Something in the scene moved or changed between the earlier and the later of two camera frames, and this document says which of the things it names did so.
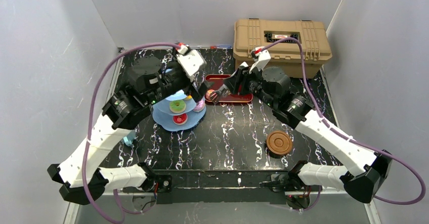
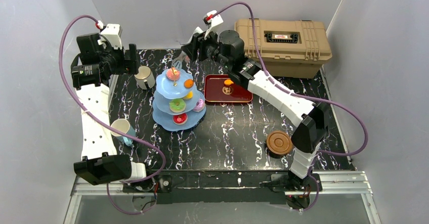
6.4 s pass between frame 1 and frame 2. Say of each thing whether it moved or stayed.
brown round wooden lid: stayed
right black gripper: moved
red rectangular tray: stayed
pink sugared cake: moved
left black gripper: moved
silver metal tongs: moved
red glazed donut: stayed
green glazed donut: stayed
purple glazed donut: stayed
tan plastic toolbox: stayed
